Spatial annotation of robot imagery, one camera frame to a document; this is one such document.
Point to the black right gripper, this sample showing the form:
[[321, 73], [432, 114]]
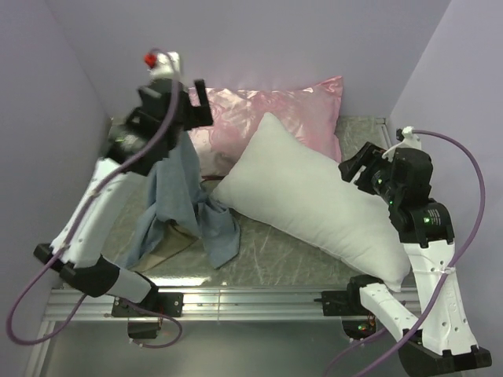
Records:
[[370, 155]]

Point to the white pillow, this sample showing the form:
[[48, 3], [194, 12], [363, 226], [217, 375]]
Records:
[[283, 183]]

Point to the green beige patchwork pillowcase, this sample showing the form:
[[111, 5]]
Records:
[[175, 194]]

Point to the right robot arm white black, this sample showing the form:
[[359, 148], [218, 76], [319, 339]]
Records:
[[439, 341]]

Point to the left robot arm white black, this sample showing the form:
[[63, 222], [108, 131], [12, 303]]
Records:
[[135, 145]]

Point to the pink rose satin pillow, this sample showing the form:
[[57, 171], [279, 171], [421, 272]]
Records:
[[309, 114]]

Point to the black right controller box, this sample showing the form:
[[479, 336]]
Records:
[[359, 329]]

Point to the black controller box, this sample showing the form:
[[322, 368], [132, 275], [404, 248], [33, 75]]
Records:
[[143, 330], [359, 329]]

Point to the black left controller box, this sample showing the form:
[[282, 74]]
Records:
[[143, 330]]

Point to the aluminium right side rail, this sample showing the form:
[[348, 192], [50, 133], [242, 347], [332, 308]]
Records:
[[387, 138]]

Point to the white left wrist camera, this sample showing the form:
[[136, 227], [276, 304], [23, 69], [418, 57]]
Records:
[[163, 65]]

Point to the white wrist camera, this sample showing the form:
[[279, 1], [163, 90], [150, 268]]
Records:
[[163, 65], [406, 139]]

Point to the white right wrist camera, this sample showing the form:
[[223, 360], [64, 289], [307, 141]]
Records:
[[406, 139]]

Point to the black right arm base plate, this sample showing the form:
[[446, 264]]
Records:
[[341, 304]]

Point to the aluminium front mounting rail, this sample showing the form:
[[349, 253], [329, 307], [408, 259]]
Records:
[[220, 304]]

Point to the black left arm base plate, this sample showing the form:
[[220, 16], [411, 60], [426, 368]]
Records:
[[167, 303]]

